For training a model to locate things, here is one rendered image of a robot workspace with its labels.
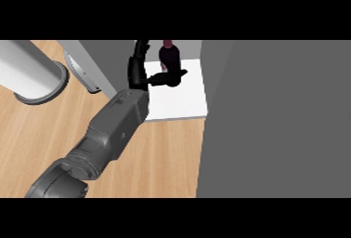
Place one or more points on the dark wine bottle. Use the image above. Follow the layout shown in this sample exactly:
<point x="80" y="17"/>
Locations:
<point x="170" y="57"/>

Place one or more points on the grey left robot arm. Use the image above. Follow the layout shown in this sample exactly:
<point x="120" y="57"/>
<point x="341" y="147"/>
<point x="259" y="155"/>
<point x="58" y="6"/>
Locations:
<point x="117" y="124"/>

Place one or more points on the white cylindrical appliance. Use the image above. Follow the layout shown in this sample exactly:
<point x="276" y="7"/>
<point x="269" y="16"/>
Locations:
<point x="27" y="71"/>

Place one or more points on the grey cabinet side panel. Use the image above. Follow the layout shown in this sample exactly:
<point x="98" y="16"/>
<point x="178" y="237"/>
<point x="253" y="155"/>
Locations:
<point x="89" y="66"/>

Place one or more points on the white cabinet shelf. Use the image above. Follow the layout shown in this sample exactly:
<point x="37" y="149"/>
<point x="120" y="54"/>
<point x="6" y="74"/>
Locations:
<point x="176" y="96"/>

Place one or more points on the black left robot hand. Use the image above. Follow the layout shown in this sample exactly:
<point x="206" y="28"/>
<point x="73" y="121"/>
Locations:
<point x="138" y="72"/>

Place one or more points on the large dark grey door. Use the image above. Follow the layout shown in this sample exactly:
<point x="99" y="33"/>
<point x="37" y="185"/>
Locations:
<point x="275" y="119"/>

